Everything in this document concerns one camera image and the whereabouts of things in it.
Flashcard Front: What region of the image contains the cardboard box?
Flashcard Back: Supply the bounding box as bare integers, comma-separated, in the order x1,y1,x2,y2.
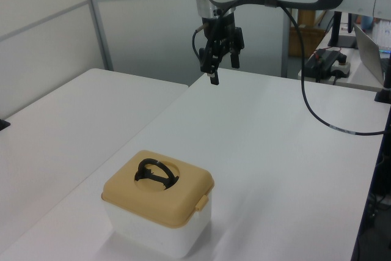
288,9,326,58

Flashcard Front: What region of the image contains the black lid handle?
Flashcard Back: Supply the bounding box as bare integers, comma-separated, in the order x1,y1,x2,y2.
134,157,180,190

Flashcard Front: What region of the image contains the grey emergency stop button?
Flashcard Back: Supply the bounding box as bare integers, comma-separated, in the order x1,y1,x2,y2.
331,54,351,79

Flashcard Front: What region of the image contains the long black arm cable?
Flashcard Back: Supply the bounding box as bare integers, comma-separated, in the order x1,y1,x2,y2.
204,0,387,137

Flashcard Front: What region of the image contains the black power box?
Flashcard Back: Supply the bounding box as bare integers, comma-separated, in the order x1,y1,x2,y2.
304,48,341,83

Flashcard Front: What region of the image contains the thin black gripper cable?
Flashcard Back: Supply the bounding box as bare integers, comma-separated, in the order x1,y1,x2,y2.
191,22,212,64

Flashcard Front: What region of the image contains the grey laptop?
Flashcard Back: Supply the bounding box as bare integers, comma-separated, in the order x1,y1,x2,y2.
353,22,390,86

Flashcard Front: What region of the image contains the white side table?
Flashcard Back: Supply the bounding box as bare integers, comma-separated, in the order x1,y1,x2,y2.
298,22,386,92

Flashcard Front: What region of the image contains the grey desk post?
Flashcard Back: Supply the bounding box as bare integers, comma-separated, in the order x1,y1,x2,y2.
280,6,291,78

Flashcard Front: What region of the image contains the black monitor stand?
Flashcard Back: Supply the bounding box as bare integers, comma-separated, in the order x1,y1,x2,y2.
327,11,359,50

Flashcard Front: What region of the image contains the tan plastic case lid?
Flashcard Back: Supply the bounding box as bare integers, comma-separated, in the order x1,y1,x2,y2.
101,149,215,230

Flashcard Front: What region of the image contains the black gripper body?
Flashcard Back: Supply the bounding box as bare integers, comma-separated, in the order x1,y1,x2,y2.
203,12,238,56

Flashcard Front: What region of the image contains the grey partition post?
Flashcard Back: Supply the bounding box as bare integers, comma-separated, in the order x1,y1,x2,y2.
81,0,115,72

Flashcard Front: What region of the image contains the white plastic tool case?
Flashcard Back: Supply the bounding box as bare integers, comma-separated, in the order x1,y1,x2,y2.
102,195,213,260

